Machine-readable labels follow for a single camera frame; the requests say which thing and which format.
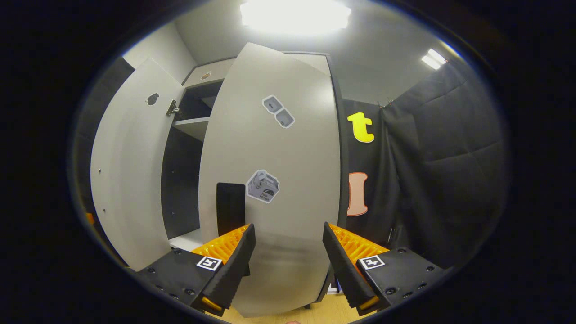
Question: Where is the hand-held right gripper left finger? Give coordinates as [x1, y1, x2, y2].
[137, 224, 257, 315]

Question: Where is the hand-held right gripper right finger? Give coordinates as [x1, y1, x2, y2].
[322, 222, 450, 315]

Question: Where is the gray cabinet door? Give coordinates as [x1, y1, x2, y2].
[90, 58, 185, 270]
[198, 43, 342, 318]

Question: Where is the gray shoe cabinet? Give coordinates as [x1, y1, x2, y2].
[162, 52, 349, 311]

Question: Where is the gray cabinet shelf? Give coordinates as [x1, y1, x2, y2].
[173, 117, 211, 142]
[169, 229, 203, 252]

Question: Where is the small ceiling light panel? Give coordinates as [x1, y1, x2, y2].
[422, 49, 447, 70]

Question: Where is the large ceiling light panel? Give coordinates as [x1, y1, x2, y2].
[241, 0, 351, 36]

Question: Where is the black door handle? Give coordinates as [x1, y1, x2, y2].
[216, 182, 247, 238]

